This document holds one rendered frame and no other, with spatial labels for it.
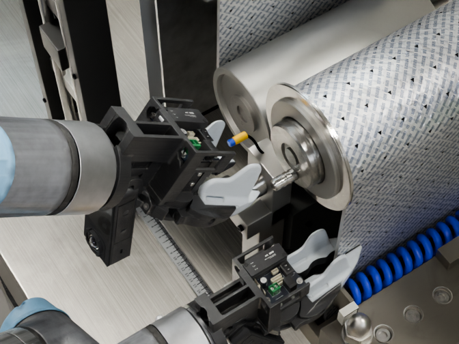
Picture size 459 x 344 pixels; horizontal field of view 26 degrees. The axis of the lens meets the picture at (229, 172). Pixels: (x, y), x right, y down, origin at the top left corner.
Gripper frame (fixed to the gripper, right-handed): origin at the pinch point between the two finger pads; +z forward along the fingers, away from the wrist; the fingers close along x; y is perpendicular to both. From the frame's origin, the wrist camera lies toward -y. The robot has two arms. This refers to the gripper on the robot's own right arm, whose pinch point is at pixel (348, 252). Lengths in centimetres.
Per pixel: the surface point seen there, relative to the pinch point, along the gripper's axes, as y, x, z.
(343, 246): 3.2, -0.3, -1.4
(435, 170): 8.3, -0.3, 10.9
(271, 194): 8.3, 7.3, -6.1
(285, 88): 21.7, 10.1, -2.9
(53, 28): 8.1, 42.1, -14.5
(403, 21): 14.0, 15.4, 18.0
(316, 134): 21.1, 4.2, -3.4
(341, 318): -4.4, -4.8, -4.1
